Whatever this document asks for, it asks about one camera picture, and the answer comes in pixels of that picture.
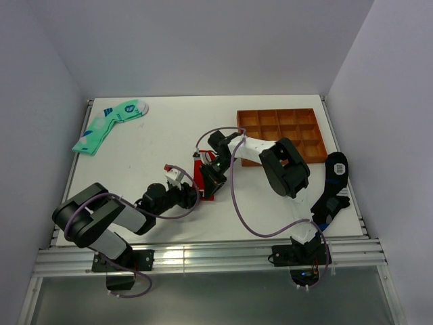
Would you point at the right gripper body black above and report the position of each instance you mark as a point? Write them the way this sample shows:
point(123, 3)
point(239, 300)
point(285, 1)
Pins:
point(216, 170)

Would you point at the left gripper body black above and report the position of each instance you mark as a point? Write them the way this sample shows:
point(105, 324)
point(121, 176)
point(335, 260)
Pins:
point(174, 196)

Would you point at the red santa sock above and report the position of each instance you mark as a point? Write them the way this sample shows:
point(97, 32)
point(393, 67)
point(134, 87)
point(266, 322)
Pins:
point(199, 180)

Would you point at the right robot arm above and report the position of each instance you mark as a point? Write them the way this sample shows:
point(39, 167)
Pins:
point(286, 171)

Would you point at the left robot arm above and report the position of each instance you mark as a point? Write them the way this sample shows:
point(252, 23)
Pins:
point(85, 218)

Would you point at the mint green patterned sock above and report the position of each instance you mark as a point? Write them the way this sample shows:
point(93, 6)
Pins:
point(104, 121)

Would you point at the orange compartment tray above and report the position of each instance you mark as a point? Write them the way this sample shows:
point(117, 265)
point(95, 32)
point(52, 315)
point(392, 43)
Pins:
point(299, 125)

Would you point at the black blue sock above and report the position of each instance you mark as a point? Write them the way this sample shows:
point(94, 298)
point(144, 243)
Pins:
point(335, 194)

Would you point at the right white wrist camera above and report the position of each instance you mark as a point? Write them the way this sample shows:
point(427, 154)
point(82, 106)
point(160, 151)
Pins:
point(201, 157)

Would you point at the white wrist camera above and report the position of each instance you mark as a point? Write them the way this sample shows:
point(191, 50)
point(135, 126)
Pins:
point(174, 176)
point(201, 157)

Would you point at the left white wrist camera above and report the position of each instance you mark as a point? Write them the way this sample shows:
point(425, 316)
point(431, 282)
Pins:
point(174, 176)

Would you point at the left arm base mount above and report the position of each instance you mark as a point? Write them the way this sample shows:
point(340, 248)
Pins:
point(122, 272)

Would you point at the aluminium frame rail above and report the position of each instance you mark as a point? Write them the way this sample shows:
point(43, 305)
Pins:
point(206, 257)

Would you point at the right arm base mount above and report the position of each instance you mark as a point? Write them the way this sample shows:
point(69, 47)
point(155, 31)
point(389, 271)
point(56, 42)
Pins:
point(298, 255)

